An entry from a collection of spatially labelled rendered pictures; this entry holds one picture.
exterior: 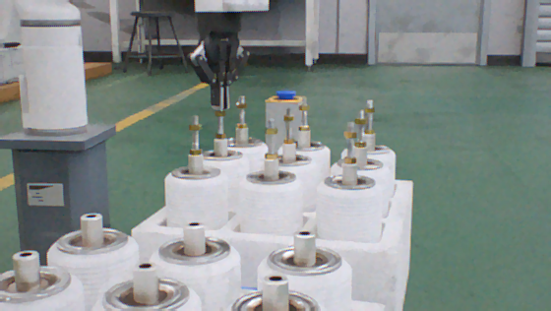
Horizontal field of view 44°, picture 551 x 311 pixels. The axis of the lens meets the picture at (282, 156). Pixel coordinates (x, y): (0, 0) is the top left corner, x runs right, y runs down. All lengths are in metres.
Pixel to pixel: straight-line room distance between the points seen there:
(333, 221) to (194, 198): 0.21
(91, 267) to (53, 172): 0.42
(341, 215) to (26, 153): 0.51
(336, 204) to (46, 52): 0.50
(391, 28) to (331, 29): 0.51
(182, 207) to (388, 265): 0.31
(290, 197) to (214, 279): 0.32
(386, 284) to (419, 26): 5.11
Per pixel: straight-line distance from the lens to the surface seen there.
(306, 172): 1.09
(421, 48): 5.99
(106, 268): 0.74
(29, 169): 1.14
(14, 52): 4.11
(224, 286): 0.70
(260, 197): 0.97
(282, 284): 0.57
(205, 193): 1.01
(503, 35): 6.09
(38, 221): 1.16
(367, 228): 0.97
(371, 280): 0.95
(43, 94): 1.13
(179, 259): 0.70
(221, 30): 1.09
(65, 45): 1.12
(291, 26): 6.01
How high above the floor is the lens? 0.50
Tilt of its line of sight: 13 degrees down
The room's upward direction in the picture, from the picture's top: straight up
